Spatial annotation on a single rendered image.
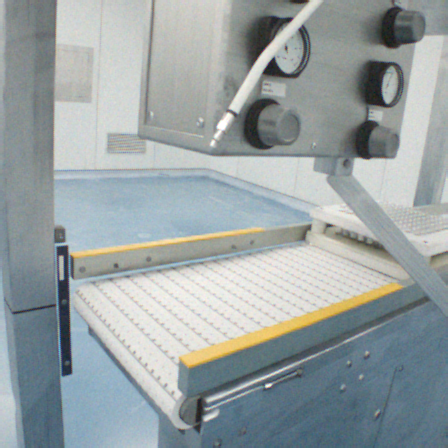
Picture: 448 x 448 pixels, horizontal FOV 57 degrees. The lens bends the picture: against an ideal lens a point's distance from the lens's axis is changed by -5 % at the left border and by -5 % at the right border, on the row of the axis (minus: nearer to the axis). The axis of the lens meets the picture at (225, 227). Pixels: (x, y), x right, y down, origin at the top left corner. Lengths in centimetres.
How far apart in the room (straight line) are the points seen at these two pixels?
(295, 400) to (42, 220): 37
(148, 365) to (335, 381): 24
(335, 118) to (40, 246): 39
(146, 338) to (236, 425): 13
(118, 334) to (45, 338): 17
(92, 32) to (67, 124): 118
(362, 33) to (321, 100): 7
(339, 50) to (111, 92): 557
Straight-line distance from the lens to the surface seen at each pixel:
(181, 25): 31
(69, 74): 567
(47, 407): 70
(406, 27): 38
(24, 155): 55
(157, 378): 43
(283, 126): 27
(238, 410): 44
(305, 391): 52
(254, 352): 41
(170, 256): 65
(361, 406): 81
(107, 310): 53
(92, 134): 581
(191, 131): 29
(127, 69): 594
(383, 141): 36
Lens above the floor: 107
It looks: 16 degrees down
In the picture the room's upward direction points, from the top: 6 degrees clockwise
